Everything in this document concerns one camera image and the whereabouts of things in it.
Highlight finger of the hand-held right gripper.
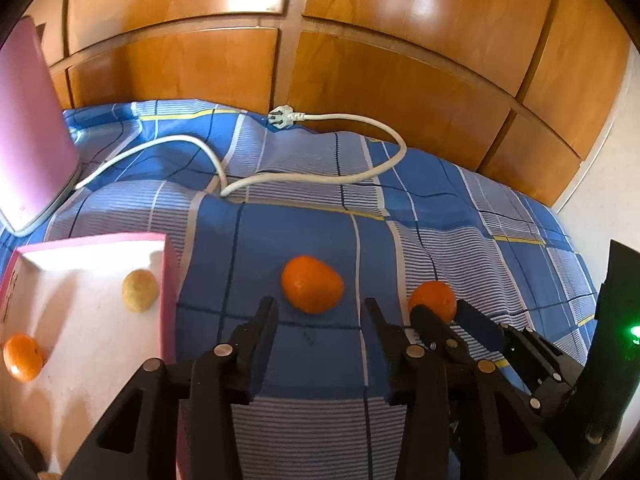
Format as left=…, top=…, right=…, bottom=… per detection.
left=456, top=299, right=585, bottom=430
left=410, top=303, right=475, bottom=365

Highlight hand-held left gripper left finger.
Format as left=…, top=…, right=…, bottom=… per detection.
left=62, top=296, right=280, bottom=480

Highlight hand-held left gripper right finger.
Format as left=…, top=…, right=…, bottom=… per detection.
left=364, top=297, right=571, bottom=480

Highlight orange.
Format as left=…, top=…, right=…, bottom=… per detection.
left=2, top=333, right=45, bottom=383
left=281, top=255, right=346, bottom=316
left=407, top=280, right=458, bottom=326

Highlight pink cardboard box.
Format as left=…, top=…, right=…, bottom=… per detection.
left=0, top=232, right=191, bottom=480

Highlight blue plaid bed sheet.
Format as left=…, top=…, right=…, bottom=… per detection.
left=0, top=100, right=601, bottom=480

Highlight tan round fruit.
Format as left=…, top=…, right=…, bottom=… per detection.
left=121, top=269, right=160, bottom=314

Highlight wooden wardrobe doors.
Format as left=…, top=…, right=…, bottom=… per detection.
left=30, top=0, right=631, bottom=211

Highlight pink box lid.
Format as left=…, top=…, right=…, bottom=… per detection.
left=0, top=15, right=83, bottom=236

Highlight white power cord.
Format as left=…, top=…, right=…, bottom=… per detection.
left=75, top=106, right=407, bottom=200

